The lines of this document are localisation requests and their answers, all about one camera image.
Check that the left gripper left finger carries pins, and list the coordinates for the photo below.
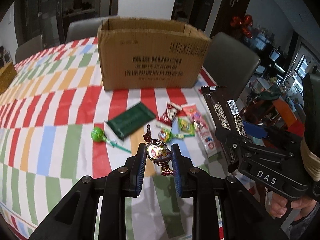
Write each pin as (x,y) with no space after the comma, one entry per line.
(132,173)

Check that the green wrapped cartoon lollipop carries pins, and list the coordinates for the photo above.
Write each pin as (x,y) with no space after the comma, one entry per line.
(166,134)

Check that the woven yellow box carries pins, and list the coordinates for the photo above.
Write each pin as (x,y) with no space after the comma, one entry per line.
(7,74)

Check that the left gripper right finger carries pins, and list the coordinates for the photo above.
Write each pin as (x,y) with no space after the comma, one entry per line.
(184,173)

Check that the dark green snack packet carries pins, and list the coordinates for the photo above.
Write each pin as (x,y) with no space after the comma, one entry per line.
(131,120)

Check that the grey chair behind table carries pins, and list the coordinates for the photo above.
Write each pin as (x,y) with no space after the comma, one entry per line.
(85,28)

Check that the pink bear lollipop packet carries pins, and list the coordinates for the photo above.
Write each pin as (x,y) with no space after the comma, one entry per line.
(204,142)

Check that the gold red candy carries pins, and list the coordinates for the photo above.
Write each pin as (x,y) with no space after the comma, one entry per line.
(158,152)

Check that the grey chair far left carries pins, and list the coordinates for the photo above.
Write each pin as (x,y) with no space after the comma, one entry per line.
(29,48)

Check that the colourful checkered tablecloth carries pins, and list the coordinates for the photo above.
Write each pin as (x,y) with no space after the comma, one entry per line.
(47,115)

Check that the green yellow candy packet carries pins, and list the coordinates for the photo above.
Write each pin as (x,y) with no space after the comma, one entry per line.
(185,126)

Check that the red foil balloon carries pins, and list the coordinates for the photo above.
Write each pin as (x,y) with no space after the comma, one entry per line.
(245,24)

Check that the grey chair right side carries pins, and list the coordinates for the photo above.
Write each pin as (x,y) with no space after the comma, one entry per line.
(230,63)

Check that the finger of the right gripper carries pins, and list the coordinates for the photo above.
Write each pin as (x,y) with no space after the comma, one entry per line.
(231,143)
(273,134)

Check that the black snack bar packet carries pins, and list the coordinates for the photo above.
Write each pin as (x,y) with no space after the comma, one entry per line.
(223,109)

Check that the brown cardboard box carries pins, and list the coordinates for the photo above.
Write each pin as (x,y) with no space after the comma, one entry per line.
(150,53)

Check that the red white candy packet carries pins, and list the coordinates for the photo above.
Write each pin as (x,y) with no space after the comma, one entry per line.
(168,117)

